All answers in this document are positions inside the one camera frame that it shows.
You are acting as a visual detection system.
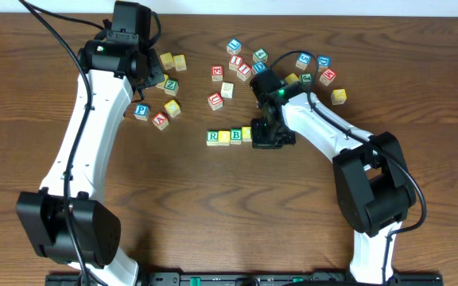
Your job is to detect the blue P block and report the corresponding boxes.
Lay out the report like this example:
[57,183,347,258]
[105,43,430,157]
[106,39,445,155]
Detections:
[134,104,149,121]

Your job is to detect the red A block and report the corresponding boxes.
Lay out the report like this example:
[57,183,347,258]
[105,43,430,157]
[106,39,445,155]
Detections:
[152,112,169,130]

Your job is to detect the yellow K block right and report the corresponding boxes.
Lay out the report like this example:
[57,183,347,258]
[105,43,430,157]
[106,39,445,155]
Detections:
[331,88,347,105]

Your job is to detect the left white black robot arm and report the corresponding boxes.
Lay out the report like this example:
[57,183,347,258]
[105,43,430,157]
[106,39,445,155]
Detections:
[16,40,164,285]

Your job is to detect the green 4 block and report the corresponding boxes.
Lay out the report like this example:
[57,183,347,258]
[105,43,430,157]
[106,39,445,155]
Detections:
[253,48,269,63]

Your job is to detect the red I block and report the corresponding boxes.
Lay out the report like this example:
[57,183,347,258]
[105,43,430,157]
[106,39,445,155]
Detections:
[237,63,252,81]

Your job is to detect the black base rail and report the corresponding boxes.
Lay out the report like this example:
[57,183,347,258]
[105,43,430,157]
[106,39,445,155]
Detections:
[45,270,444,286]

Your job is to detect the yellow block centre right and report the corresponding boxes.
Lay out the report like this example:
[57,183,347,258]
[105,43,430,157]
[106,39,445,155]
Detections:
[285,73,300,84]

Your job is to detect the yellow O block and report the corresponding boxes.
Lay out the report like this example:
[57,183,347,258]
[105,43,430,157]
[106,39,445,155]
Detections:
[218,130,231,146]
[242,126,252,142]

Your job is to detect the yellow s block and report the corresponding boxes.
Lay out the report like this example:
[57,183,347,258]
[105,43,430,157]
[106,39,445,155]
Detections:
[156,74,169,89]
[173,54,187,72]

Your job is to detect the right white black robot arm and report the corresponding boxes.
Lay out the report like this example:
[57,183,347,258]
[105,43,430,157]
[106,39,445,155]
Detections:
[250,83,416,284]

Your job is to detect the green B block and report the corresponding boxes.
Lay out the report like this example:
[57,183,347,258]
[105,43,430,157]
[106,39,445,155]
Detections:
[230,129,243,145]

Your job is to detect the green J block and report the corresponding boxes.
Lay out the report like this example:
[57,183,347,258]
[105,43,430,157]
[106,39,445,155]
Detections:
[300,73,314,85]

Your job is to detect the red E block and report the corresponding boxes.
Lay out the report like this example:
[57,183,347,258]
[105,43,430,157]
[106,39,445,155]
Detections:
[211,65,223,82]

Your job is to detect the red U block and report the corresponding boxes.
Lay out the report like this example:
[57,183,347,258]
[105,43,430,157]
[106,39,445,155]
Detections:
[208,92,223,110]

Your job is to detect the blue d block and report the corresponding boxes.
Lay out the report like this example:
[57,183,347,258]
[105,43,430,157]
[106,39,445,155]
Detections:
[252,61,267,75]
[317,56,331,72]

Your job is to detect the green R block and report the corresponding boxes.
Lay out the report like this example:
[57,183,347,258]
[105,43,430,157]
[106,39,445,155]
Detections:
[206,130,219,146]

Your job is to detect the red H block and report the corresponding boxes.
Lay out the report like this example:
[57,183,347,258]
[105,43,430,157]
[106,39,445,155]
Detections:
[228,55,243,71]

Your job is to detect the yellow S block upper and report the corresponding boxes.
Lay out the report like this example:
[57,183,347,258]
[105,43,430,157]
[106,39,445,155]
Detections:
[173,54,187,72]

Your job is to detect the red M block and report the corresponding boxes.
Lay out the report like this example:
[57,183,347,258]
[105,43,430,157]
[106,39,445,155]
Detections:
[319,68,337,87]

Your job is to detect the blue D block right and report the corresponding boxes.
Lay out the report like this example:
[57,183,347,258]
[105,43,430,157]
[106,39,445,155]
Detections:
[317,56,331,72]

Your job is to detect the blue L block top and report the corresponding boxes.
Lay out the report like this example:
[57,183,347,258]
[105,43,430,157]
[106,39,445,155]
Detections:
[227,38,242,55]

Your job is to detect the blue D block centre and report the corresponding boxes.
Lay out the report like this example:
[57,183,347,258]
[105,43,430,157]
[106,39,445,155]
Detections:
[252,61,267,75]

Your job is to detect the white bee picture block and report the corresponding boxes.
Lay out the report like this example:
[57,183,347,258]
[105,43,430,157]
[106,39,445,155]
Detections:
[220,82,235,99]

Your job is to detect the green Z block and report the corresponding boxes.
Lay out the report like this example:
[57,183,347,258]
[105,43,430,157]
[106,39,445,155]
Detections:
[164,79,179,96]

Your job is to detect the yellow W block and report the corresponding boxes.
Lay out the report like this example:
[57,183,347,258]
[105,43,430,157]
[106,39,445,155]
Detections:
[160,52,175,70]

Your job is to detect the yellow S block lower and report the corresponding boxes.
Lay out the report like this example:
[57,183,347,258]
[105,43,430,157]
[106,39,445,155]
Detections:
[156,74,169,89]

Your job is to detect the yellow C block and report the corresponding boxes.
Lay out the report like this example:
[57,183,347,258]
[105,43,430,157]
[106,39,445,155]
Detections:
[165,99,181,118]

